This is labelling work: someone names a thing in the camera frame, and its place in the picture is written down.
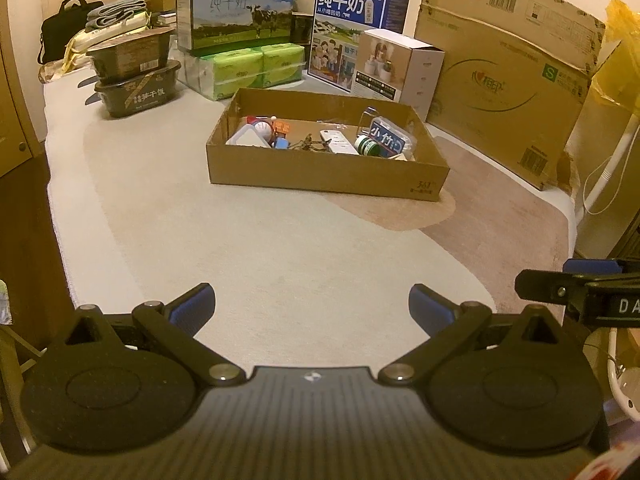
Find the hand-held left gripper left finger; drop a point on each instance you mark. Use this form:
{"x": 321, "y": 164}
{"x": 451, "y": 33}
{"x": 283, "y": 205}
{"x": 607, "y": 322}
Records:
{"x": 192, "y": 305}

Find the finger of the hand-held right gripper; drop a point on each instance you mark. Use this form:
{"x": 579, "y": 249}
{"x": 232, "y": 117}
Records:
{"x": 595, "y": 265}
{"x": 545, "y": 284}

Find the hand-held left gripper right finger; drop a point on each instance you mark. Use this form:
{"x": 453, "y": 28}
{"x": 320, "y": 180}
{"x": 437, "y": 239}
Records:
{"x": 430, "y": 305}

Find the clear plastic packet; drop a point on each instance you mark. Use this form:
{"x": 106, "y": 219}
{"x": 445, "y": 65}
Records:
{"x": 392, "y": 141}

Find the small white-lidded striped jar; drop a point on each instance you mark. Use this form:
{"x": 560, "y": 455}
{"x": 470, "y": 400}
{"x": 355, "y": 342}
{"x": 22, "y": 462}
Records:
{"x": 367, "y": 146}

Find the white plug adapter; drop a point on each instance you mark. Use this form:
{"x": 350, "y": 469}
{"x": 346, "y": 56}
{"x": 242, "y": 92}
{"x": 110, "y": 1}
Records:
{"x": 245, "y": 137}

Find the white remote control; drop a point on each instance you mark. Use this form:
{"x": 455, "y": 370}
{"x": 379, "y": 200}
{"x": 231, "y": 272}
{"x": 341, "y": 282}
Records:
{"x": 336, "y": 141}

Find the blue cat toy figurine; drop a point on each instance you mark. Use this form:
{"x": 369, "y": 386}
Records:
{"x": 264, "y": 130}

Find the small orange charm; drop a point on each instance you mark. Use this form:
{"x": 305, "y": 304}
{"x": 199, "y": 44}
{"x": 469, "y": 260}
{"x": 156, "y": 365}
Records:
{"x": 282, "y": 127}

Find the clear acrylic stand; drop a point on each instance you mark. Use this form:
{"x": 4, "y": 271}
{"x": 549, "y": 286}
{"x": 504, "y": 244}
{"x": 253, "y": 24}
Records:
{"x": 369, "y": 110}

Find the white perforated basket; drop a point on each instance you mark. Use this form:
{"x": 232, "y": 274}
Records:
{"x": 625, "y": 385}

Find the white pole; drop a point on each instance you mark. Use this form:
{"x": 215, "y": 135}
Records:
{"x": 607, "y": 170}

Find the yellow plastic bag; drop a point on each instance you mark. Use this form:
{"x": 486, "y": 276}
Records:
{"x": 620, "y": 60}

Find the black instant rice container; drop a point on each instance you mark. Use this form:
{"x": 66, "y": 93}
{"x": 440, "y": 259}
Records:
{"x": 130, "y": 55}
{"x": 140, "y": 92}

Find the large brown cardboard box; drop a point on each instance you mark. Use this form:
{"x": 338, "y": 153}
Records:
{"x": 500, "y": 60}

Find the white product box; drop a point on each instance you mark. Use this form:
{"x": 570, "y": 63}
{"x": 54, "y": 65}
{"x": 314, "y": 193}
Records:
{"x": 422, "y": 75}

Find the green tissue pack bundle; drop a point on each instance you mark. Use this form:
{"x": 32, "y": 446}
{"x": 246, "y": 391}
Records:
{"x": 240, "y": 70}

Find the wooden door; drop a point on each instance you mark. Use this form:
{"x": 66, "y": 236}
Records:
{"x": 12, "y": 125}

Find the pale yellow soft packs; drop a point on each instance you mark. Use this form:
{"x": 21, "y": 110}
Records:
{"x": 85, "y": 45}

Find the green milk carton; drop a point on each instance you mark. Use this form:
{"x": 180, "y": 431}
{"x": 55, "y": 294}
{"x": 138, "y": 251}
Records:
{"x": 230, "y": 10}

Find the small dark box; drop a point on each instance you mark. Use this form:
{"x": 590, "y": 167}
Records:
{"x": 302, "y": 27}

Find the black laptop bag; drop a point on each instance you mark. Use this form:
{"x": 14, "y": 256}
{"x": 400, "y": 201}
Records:
{"x": 60, "y": 35}

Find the folded grey towels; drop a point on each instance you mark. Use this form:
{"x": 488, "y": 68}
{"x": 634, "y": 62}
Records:
{"x": 117, "y": 12}

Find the blue milk carton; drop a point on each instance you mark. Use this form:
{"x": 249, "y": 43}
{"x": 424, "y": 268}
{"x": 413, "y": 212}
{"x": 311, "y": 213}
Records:
{"x": 350, "y": 10}

